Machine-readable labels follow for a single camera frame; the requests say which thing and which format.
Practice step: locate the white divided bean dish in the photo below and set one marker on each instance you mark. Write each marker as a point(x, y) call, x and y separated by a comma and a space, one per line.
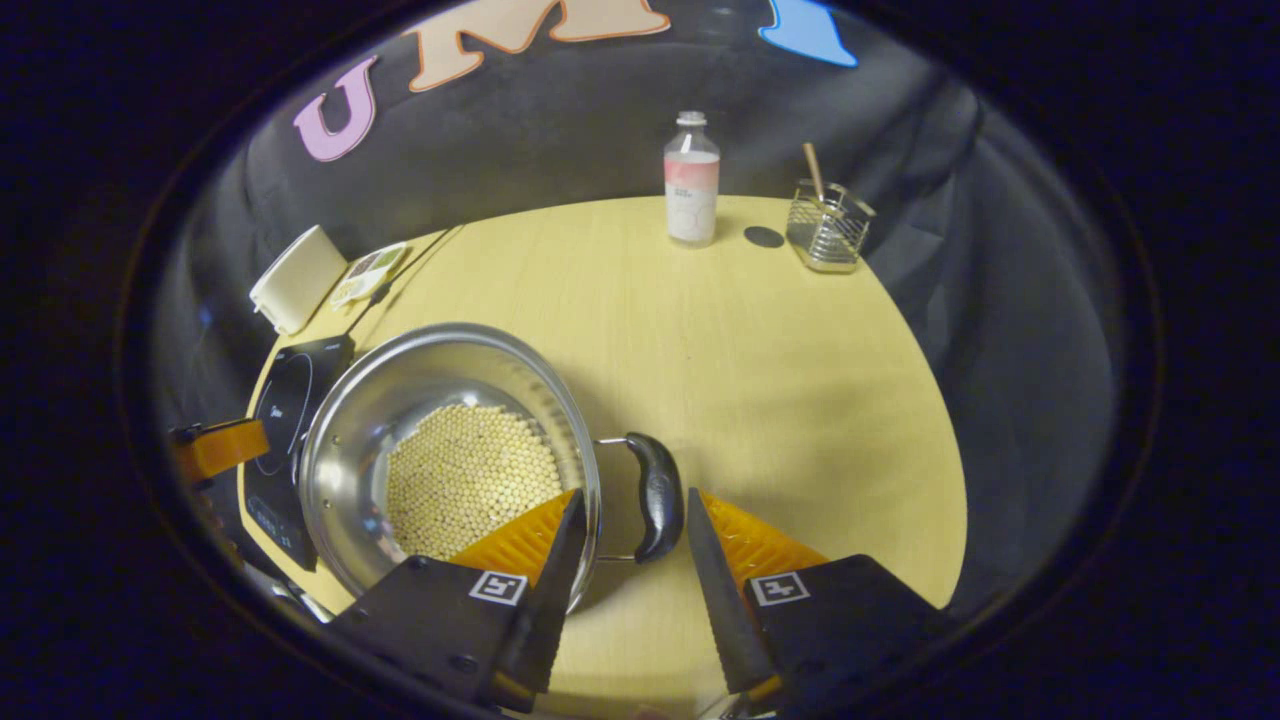
point(365, 270)

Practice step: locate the black induction cooktop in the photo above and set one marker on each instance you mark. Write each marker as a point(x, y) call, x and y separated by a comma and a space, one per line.
point(285, 400)

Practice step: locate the small black round disc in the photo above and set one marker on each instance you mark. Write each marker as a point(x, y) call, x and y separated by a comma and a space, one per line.
point(764, 237)

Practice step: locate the wooden stick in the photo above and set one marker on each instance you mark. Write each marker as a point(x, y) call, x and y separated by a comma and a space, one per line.
point(812, 165)

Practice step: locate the clear bottle with pink label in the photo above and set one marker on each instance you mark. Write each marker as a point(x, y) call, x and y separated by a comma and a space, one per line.
point(692, 200)

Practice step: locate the pile of yellow soybeans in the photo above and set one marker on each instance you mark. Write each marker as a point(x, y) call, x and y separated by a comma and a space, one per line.
point(470, 470)

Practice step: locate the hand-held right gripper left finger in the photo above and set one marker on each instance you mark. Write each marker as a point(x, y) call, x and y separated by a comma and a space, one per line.
point(550, 600)

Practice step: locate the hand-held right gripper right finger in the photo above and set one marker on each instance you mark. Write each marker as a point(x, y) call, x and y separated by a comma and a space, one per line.
point(720, 610)

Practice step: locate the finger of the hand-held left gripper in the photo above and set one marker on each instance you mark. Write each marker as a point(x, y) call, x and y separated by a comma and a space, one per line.
point(225, 448)

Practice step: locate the white toaster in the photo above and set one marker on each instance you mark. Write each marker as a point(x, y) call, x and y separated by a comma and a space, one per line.
point(300, 280)

